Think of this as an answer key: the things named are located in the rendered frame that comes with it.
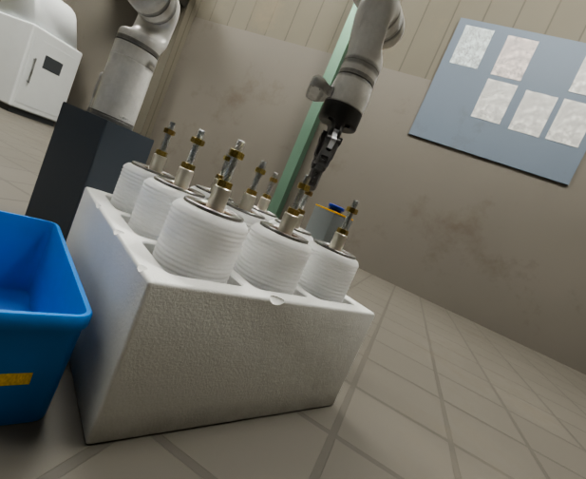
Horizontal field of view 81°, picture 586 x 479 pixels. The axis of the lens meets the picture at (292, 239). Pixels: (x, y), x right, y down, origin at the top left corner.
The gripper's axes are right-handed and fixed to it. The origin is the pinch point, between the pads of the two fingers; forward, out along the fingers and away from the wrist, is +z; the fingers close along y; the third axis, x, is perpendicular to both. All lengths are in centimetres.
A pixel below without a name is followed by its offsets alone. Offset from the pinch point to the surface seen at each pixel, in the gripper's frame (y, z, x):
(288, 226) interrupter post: -17.6, 8.7, 2.1
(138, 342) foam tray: -33.7, 23.5, 12.3
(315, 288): -14.1, 16.2, -5.9
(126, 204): -9.6, 16.2, 26.6
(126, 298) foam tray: -31.6, 20.7, 15.3
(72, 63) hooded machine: 335, -35, 256
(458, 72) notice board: 207, -135, -89
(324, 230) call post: 12.1, 8.6, -8.2
